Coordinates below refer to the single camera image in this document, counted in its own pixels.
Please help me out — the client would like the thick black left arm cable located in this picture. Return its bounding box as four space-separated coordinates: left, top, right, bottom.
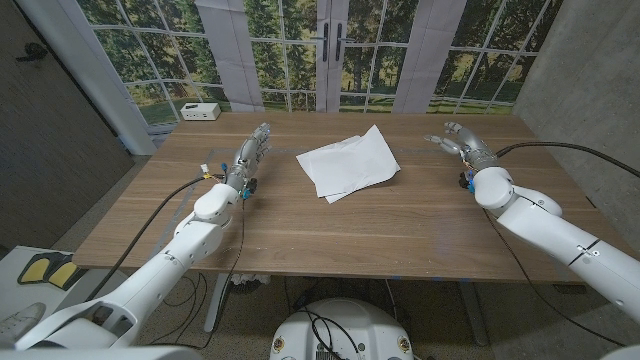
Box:
85 175 227 301

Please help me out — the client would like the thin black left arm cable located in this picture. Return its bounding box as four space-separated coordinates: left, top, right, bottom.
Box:
149 197 247 350

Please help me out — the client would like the white sneaker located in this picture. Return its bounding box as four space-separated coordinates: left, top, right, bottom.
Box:
0 301 47 346

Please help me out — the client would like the white paper sheet underneath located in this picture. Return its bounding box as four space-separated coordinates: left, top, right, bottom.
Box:
295 135 387 205

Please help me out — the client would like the white table leg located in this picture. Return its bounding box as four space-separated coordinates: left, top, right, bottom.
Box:
203 273 232 334

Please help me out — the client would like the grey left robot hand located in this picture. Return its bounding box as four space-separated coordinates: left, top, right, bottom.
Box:
224 123 273 190

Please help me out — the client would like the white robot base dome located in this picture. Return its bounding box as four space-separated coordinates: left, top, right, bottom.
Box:
269 298 415 360

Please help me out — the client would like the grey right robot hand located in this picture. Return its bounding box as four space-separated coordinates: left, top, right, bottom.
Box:
423 121 501 173

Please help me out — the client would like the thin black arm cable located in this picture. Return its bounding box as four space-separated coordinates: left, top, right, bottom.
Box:
482 208 626 348
149 197 247 350

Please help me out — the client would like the white power strip box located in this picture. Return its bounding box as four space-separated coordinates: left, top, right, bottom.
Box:
180 102 222 122

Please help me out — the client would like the black door handle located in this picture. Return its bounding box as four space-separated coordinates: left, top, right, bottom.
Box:
15 42 50 63

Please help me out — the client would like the printed window forest backdrop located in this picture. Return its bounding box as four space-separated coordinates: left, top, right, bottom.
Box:
14 0 566 156

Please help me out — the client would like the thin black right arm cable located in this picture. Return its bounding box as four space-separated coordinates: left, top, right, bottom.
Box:
482 208 626 348

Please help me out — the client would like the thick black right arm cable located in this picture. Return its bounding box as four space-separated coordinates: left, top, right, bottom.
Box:
494 141 640 179

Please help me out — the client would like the grey table leg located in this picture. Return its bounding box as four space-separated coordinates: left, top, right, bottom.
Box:
458 280 490 347

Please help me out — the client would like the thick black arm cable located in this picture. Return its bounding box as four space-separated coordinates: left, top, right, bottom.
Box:
85 175 227 301
494 141 640 179

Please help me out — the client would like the large white paper sheet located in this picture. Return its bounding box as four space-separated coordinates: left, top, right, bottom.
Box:
308 124 402 199

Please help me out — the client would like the yellow black foot pedal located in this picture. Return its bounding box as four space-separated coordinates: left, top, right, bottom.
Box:
17 251 80 291

